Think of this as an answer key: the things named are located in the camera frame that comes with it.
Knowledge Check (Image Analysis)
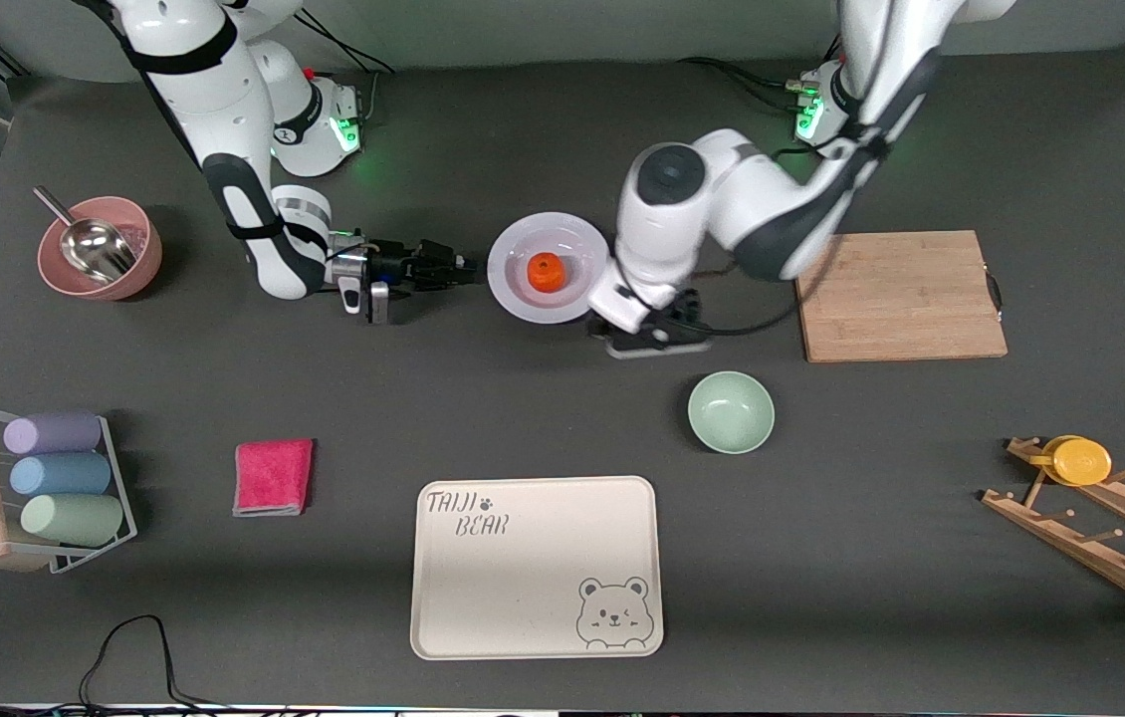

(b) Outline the white round plate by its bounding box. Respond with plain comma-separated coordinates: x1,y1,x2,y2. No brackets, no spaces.
486,211,613,326

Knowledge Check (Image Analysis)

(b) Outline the pale green bowl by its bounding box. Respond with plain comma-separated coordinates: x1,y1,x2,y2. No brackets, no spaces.
687,370,777,456

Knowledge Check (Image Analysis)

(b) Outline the pink bowl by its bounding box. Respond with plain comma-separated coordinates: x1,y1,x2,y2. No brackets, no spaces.
36,195,164,302

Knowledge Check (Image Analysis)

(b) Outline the pink folded cloth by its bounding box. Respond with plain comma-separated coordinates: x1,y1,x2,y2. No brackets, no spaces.
232,438,316,518

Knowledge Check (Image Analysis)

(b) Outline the wooden cutting board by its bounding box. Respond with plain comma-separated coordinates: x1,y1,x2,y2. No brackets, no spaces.
794,230,1010,364

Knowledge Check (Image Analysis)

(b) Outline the beige bear print tray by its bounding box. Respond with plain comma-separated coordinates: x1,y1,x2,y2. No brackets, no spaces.
409,475,666,662

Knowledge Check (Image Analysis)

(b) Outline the metal scoop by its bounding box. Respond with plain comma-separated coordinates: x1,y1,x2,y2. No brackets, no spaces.
32,185,138,285

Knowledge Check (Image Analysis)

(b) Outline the purple cup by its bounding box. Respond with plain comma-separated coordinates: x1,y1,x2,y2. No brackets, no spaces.
3,411,104,456

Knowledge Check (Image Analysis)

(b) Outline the blue cup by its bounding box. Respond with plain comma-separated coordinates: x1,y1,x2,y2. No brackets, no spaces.
9,453,113,497

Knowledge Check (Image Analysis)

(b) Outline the green cup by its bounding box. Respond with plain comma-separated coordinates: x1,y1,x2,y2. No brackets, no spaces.
20,493,125,548

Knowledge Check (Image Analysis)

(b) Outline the yellow cup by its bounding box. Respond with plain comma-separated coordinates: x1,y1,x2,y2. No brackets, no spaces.
1028,435,1113,487

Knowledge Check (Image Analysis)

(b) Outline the black right arm base cable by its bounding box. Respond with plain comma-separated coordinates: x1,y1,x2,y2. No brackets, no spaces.
299,10,396,125

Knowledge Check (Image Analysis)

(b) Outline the black arm base cable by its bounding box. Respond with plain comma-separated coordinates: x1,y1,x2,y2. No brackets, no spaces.
677,57,807,113
299,10,396,125

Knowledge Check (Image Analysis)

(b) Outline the black left arm base cable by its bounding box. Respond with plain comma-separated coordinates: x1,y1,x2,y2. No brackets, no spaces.
677,57,807,113

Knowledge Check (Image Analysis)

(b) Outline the thin black table cable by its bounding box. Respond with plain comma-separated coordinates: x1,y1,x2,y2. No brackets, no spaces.
0,614,225,714

